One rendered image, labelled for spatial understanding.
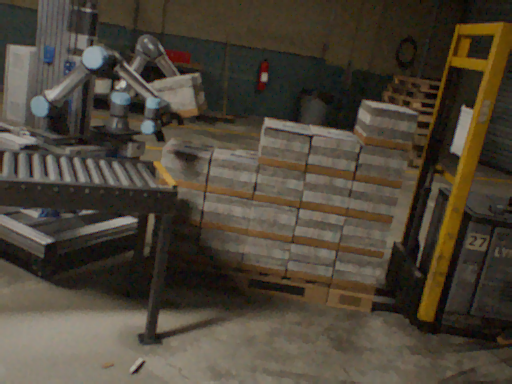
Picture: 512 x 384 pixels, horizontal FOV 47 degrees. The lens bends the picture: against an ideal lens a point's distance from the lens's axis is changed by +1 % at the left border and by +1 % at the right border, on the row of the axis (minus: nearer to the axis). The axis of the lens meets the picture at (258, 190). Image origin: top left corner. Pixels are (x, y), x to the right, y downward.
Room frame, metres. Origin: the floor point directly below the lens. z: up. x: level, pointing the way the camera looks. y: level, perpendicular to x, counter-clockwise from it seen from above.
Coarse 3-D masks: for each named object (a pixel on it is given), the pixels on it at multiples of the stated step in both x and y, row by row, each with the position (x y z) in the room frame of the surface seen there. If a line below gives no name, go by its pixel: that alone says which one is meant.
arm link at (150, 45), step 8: (144, 40) 3.85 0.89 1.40; (152, 40) 3.85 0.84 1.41; (144, 48) 3.84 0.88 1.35; (152, 48) 3.82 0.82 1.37; (160, 48) 3.84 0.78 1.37; (152, 56) 3.83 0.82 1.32; (160, 56) 3.83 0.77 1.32; (160, 64) 3.85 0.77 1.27; (168, 64) 3.87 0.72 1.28; (168, 72) 3.87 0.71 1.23; (176, 72) 3.90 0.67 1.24
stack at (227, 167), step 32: (192, 160) 3.43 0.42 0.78; (224, 160) 3.44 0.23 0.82; (256, 160) 3.55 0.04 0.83; (192, 192) 3.43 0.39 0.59; (256, 192) 3.45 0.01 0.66; (288, 192) 3.46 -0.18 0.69; (320, 192) 3.47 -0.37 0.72; (224, 224) 3.45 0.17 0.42; (256, 224) 3.46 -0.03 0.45; (288, 224) 3.45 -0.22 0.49; (320, 224) 3.47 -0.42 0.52; (224, 256) 3.44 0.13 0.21; (256, 256) 3.46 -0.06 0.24; (288, 256) 3.46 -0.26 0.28; (320, 256) 3.47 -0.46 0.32; (320, 288) 3.47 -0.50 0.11
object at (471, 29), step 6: (468, 24) 3.89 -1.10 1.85; (474, 24) 3.77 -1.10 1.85; (480, 24) 3.66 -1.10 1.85; (486, 24) 3.56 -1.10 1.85; (492, 24) 3.48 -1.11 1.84; (462, 30) 3.95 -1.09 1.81; (468, 30) 3.84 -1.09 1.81; (474, 30) 3.73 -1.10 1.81; (480, 30) 3.63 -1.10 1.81; (486, 30) 3.54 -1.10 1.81; (492, 30) 3.45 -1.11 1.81
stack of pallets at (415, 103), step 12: (396, 84) 10.06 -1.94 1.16; (408, 84) 9.70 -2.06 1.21; (420, 84) 9.42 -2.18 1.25; (432, 84) 9.47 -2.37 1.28; (384, 96) 10.01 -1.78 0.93; (396, 96) 9.76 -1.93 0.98; (408, 96) 9.75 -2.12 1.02; (420, 96) 9.43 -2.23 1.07; (432, 96) 9.96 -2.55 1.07; (408, 108) 9.47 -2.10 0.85; (420, 108) 9.46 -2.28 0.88; (432, 108) 10.04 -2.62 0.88; (420, 156) 9.53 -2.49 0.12
